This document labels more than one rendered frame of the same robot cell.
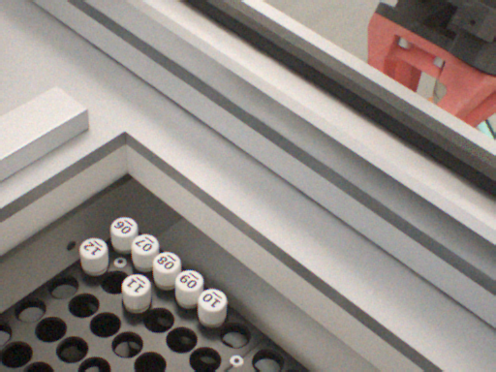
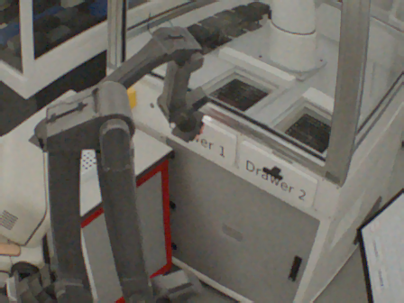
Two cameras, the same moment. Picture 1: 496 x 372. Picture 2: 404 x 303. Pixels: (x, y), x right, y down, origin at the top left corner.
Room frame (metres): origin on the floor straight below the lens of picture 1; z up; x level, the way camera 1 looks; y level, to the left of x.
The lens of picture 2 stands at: (1.81, -0.10, 2.03)
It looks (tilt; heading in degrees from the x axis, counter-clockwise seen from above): 39 degrees down; 178
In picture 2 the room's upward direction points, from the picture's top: 2 degrees clockwise
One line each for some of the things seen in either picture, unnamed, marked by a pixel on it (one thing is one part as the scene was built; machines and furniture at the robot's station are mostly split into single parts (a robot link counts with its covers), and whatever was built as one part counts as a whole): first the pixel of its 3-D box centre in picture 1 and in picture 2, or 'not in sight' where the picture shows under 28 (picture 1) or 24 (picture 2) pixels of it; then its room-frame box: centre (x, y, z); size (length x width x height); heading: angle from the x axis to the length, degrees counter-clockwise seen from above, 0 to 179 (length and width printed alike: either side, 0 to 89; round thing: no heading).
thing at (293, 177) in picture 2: not in sight; (278, 175); (0.51, 0.17, 0.87); 0.29 x 0.02 x 0.11; 49
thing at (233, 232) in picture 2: not in sight; (278, 174); (-0.03, 0.28, 0.40); 1.03 x 0.95 x 0.80; 49
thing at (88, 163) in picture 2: not in sight; (84, 167); (0.37, -0.46, 0.78); 0.12 x 0.08 x 0.04; 137
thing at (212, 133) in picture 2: not in sight; (197, 132); (0.30, -0.07, 0.87); 0.29 x 0.02 x 0.11; 49
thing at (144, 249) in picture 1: (146, 275); not in sight; (0.27, 0.04, 0.89); 0.01 x 0.01 x 0.05
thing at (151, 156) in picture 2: not in sight; (76, 220); (0.26, -0.58, 0.38); 0.62 x 0.58 x 0.76; 49
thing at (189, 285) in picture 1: (189, 311); not in sight; (0.25, 0.02, 0.89); 0.01 x 0.01 x 0.05
